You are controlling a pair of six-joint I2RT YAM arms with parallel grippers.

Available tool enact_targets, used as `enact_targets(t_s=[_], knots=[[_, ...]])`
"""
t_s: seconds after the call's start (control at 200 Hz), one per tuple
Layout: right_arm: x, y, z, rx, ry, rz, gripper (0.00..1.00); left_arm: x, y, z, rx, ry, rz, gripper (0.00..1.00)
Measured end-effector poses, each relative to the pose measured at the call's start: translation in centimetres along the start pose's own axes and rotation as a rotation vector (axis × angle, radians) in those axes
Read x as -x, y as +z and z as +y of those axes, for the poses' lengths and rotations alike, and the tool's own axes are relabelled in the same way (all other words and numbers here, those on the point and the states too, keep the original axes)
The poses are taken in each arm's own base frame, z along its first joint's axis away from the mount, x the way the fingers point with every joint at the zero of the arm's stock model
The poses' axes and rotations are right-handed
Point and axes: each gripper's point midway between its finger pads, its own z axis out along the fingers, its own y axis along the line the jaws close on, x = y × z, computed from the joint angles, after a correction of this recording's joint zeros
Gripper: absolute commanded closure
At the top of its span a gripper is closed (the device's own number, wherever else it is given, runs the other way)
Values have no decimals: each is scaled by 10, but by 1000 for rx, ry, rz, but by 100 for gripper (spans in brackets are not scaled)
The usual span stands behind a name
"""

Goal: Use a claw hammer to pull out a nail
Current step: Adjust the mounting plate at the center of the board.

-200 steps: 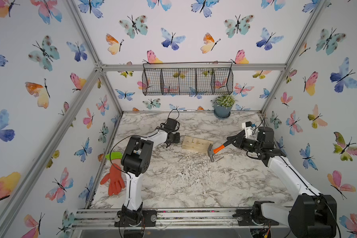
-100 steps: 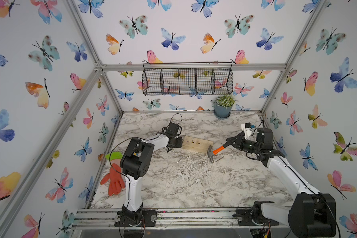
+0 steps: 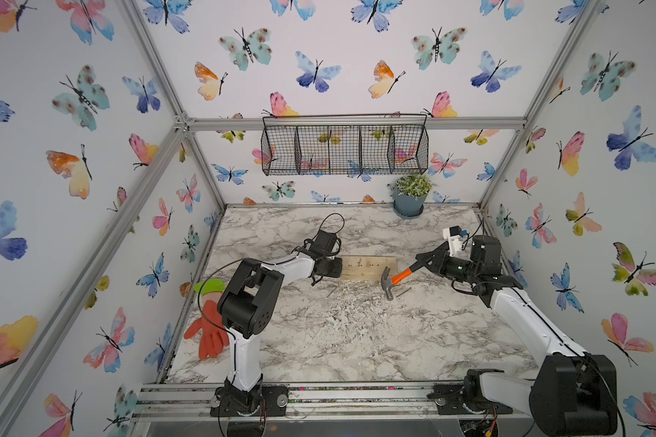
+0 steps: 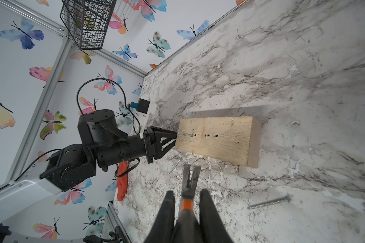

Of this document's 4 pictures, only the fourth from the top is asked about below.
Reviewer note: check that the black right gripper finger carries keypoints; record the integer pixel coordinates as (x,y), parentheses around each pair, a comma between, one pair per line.
(212,227)

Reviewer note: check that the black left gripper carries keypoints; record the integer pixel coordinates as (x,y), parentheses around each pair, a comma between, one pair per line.
(105,145)

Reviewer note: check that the orange handled claw hammer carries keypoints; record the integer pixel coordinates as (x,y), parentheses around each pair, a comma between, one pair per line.
(187,228)

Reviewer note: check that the dark steel nail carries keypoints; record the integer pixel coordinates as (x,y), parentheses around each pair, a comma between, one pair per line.
(270,202)

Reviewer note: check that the wooden board with holes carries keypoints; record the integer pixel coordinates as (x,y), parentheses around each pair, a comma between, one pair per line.
(234,140)

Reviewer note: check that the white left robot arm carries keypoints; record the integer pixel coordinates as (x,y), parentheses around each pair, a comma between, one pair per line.
(66,168)

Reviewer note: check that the middle steel nail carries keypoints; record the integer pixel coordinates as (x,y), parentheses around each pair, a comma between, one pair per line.
(174,167)

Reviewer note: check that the red silicone glove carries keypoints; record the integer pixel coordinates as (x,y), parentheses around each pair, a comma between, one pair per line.
(122,182)

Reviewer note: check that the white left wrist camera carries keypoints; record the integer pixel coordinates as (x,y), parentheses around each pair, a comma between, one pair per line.
(144,115)

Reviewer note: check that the black wire wall basket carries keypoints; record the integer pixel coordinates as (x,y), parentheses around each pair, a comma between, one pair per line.
(87,21)

